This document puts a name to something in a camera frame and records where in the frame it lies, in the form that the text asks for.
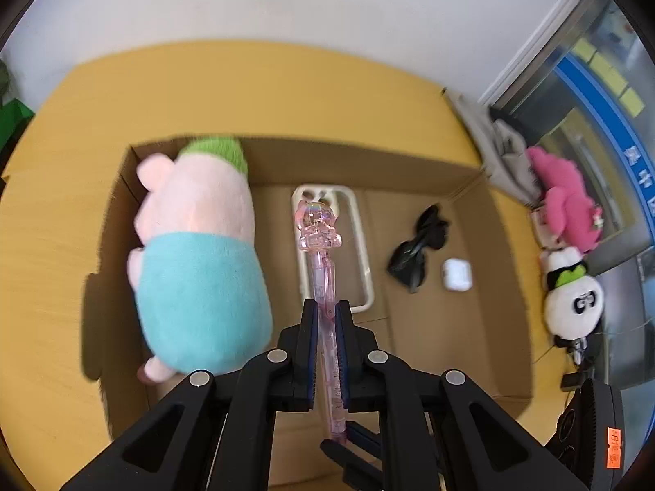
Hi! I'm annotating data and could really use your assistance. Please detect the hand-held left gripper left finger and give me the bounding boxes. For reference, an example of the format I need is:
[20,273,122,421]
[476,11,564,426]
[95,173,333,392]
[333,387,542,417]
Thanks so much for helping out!
[61,297,321,491]

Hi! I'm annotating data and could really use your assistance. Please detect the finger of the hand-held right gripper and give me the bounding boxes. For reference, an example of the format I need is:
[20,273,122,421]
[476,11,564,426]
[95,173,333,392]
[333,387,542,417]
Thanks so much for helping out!
[320,422,384,491]

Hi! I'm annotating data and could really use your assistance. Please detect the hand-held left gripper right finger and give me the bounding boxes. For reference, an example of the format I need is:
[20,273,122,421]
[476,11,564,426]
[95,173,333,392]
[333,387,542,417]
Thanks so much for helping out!
[335,301,589,491]

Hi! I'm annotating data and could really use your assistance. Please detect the clear phone case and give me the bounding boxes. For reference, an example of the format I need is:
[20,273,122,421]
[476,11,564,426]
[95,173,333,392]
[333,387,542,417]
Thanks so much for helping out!
[291,184,375,314]

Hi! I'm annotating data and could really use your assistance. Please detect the black sunglasses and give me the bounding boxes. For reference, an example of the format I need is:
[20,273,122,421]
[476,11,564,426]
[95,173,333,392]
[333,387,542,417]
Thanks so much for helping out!
[386,203,452,293]

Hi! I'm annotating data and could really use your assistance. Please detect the pink transparent pen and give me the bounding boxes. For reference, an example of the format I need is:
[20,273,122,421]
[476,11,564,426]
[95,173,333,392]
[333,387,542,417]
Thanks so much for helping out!
[294,202,351,443]

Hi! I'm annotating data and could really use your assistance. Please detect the cardboard box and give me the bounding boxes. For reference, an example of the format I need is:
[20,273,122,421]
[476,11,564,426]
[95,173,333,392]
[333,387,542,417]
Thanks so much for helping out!
[97,134,538,489]

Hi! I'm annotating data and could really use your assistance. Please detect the pink pig plush toy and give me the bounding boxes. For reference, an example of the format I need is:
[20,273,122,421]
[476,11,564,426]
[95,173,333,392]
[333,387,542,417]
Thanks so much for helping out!
[127,134,274,384]

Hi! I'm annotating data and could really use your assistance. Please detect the white earbuds case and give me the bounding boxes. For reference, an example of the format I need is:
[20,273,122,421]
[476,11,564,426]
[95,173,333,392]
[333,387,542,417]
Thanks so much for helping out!
[441,258,472,292]

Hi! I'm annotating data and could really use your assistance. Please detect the panda plush toy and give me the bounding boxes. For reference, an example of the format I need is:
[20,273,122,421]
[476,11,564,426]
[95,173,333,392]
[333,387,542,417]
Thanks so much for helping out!
[540,245,605,341]

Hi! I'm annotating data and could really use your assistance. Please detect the grey cloth bag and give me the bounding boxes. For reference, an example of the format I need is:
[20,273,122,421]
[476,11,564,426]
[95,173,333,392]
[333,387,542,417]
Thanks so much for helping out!
[443,87,543,205]

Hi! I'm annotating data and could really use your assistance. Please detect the blue door banner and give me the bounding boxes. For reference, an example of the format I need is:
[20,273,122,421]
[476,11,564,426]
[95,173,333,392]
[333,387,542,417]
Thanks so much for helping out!
[555,56,655,216]

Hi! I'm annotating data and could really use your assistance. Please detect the row of yellow sticky notes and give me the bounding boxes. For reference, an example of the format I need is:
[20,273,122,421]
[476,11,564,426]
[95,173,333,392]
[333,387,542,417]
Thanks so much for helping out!
[570,38,646,113]

